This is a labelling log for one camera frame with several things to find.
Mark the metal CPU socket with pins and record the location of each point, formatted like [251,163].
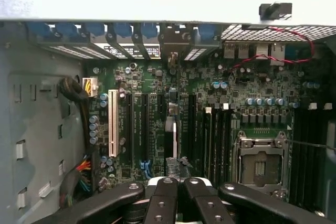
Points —
[262,161]

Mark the black intrusion switch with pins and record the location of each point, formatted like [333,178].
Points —
[275,11]

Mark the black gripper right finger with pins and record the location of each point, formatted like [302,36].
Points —
[207,205]

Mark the black open PC case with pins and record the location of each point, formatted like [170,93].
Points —
[78,6]

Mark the green motherboard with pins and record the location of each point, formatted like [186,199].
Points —
[236,82]

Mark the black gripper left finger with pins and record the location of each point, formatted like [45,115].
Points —
[162,203]

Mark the white PCI slot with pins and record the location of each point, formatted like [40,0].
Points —
[113,121]

